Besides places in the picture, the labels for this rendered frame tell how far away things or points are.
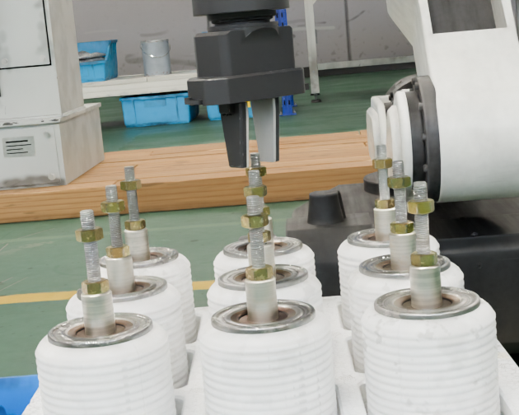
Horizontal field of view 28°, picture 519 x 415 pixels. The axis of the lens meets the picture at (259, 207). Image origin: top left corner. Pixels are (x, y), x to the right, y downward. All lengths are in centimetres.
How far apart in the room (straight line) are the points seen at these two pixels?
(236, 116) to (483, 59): 34
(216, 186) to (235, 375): 204
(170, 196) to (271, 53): 183
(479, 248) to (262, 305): 56
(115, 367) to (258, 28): 35
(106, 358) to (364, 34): 848
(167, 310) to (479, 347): 26
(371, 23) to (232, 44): 823
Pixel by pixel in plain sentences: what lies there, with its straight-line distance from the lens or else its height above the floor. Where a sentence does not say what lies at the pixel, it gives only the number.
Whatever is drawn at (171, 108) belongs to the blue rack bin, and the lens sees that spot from 547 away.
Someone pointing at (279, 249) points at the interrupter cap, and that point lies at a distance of 95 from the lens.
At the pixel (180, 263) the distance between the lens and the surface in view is 97.
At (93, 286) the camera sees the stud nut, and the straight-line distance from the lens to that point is 74.
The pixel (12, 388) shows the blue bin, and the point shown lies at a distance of 113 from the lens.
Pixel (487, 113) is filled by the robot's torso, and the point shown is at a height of 35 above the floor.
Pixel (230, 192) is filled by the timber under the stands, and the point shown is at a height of 4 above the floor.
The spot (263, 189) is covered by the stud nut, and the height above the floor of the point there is 33.
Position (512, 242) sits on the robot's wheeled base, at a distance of 126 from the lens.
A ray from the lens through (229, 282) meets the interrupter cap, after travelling 85.
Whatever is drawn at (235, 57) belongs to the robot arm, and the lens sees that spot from 92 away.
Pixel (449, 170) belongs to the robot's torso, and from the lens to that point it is 111.
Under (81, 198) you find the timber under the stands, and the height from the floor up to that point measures 5.
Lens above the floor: 46
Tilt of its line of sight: 10 degrees down
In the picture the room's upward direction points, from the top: 5 degrees counter-clockwise
